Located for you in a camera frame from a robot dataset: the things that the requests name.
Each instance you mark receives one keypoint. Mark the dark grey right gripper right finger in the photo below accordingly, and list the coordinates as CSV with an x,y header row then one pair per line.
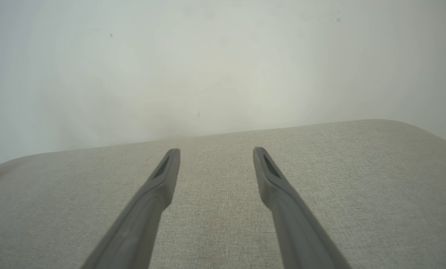
x,y
301,231

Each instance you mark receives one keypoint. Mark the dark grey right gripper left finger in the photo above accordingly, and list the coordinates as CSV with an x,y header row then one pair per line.
x,y
140,224

